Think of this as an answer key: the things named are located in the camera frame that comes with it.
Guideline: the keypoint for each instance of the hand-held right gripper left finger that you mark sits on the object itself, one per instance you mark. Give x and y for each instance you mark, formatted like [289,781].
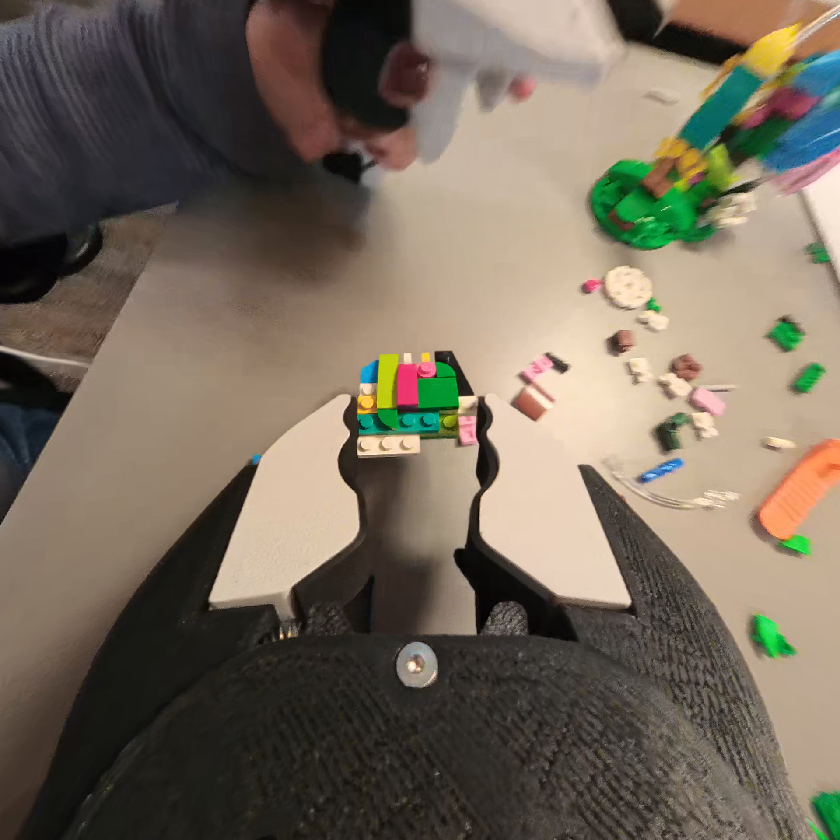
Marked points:
[289,525]

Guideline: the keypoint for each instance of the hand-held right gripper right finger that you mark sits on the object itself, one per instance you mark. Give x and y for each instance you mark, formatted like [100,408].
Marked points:
[544,531]

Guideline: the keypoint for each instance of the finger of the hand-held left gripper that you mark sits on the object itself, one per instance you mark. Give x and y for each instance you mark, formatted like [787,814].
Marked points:
[512,36]

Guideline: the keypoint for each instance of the multicoloured lego wing plate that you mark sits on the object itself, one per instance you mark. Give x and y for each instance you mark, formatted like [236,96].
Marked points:
[433,394]

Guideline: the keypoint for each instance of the lego flower butterfly model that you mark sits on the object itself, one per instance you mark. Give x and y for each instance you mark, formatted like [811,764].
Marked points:
[643,203]

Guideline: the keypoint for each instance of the person's left forearm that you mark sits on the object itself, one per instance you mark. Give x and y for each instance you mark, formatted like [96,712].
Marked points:
[131,98]

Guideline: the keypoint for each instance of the clear lego antenna pieces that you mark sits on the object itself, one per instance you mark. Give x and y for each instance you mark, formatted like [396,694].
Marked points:
[669,500]

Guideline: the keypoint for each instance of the brown lego slope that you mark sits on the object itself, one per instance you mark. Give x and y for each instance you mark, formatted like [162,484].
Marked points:
[533,403]

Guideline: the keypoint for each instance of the blue lego pin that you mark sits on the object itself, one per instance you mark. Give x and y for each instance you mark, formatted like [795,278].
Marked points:
[661,470]

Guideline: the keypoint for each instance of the dark green lego piece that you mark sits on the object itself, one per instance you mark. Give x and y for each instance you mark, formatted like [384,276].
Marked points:
[673,432]

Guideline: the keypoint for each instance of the small black lego piece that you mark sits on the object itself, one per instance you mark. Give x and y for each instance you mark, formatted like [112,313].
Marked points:
[558,363]

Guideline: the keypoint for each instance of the brown lego brick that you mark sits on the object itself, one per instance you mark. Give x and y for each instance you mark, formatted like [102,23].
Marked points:
[623,341]

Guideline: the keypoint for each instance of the pink lego plate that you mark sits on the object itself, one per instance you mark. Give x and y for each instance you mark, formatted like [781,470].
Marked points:
[707,401]

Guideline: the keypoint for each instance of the brown round lego plate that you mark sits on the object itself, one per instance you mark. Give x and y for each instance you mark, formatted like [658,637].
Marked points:
[686,367]

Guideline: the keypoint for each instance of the group of white lego pieces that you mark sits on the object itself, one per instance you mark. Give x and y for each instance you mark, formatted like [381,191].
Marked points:
[653,321]

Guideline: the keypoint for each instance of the white round lego plate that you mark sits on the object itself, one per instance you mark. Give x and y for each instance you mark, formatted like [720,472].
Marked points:
[628,287]

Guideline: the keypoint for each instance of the orange lego brick separator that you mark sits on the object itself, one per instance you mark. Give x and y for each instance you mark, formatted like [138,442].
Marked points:
[800,492]

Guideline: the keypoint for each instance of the green lego plate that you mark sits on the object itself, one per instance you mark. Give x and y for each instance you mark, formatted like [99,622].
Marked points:
[808,378]

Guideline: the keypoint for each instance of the person's left hand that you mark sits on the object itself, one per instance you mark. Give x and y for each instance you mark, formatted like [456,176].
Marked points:
[289,85]

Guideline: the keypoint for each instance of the person's leg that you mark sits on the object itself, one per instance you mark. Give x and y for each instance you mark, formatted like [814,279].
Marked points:
[23,453]

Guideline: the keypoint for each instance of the white stand with base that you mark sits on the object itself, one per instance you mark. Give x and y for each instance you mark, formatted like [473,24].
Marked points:
[827,216]

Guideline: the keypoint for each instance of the pink lego bracket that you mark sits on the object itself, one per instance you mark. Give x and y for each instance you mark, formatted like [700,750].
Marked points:
[537,369]

